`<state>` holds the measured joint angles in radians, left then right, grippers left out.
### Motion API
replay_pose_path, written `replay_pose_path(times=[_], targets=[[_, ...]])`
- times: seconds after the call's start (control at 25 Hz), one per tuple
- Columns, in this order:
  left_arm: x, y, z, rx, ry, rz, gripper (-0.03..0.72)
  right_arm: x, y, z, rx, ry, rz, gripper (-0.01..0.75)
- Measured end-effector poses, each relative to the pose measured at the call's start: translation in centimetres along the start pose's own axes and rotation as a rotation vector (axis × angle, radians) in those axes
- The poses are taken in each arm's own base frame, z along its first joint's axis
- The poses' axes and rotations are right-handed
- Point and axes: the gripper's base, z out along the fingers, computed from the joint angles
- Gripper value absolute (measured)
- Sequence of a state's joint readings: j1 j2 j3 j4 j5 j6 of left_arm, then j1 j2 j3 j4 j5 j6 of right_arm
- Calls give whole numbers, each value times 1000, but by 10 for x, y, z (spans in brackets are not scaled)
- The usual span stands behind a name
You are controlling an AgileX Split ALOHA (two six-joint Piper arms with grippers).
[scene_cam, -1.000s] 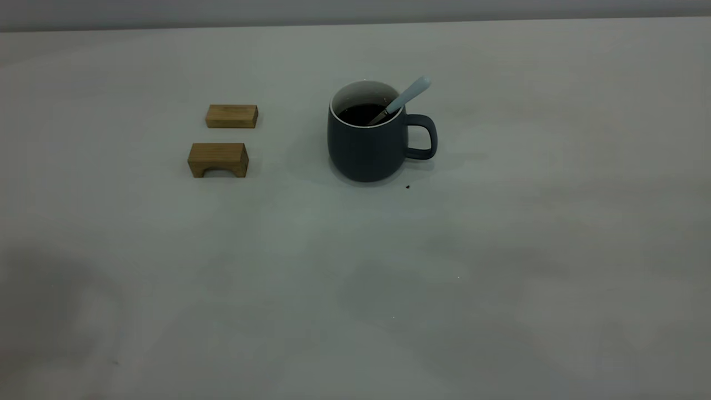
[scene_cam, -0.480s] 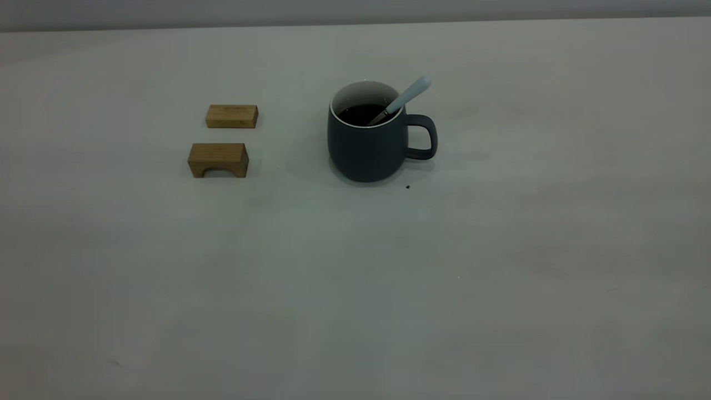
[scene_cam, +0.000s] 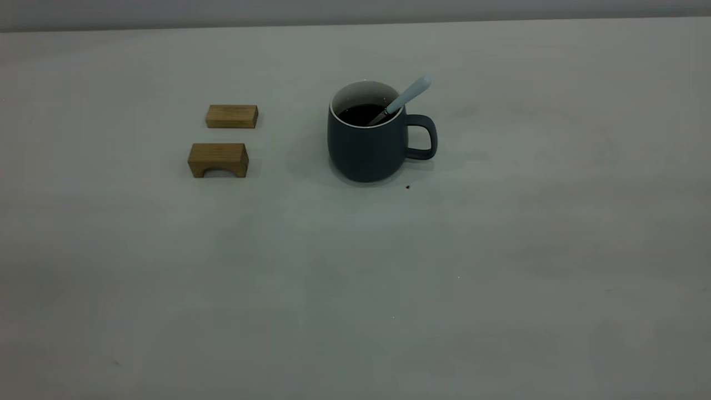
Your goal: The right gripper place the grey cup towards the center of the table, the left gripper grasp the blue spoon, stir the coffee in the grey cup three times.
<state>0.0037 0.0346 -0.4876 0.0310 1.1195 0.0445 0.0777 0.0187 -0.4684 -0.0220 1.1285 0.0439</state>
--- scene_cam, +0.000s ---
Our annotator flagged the dark grey ceramic mug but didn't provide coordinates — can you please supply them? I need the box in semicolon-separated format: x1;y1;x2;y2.
326;81;438;183

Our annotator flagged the spoon with pale blue handle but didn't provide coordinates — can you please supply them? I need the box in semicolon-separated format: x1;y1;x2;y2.
367;75;433;126

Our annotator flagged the arched wooden block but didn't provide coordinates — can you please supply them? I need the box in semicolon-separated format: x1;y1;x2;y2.
187;143;249;179

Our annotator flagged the flat wooden block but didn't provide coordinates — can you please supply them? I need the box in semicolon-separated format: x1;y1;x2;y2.
205;104;259;129

